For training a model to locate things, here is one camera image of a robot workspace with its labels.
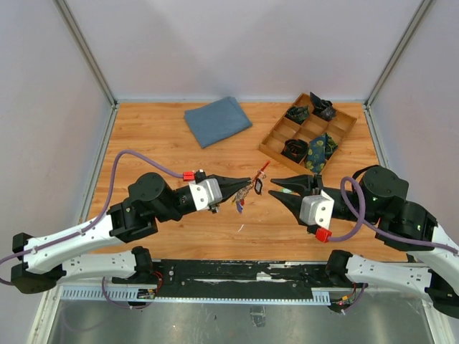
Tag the black orange rolled tie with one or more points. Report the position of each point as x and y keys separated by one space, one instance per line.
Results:
x=295 y=150

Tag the metal key organizer red handle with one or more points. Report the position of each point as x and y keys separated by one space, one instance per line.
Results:
x=239 y=198

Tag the dark navy rolled tie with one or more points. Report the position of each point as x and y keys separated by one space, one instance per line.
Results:
x=322 y=108

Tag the wooden compartment tray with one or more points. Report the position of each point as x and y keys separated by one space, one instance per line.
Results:
x=285 y=129

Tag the folded blue cloth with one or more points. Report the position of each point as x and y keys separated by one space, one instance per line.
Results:
x=217 y=121

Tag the blue yellow floral tie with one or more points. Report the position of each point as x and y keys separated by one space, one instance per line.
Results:
x=320 y=149

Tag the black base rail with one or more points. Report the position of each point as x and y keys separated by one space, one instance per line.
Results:
x=236 y=280

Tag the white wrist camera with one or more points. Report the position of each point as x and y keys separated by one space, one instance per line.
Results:
x=200 y=195
x=317 y=210

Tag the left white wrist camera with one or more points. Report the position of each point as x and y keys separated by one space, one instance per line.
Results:
x=200 y=195

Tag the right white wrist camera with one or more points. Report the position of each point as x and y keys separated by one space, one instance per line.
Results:
x=317 y=210

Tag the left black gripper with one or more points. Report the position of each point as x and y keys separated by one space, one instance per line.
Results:
x=228 y=185

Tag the dark green rolled tie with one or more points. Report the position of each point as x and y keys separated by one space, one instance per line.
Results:
x=298 y=114

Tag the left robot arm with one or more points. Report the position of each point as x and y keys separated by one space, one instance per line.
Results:
x=47 y=261

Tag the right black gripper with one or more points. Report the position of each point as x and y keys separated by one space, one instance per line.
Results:
x=310 y=185

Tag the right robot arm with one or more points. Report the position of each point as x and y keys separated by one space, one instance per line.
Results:
x=377 y=198

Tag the key with black tag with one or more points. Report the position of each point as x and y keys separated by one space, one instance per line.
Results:
x=258 y=186

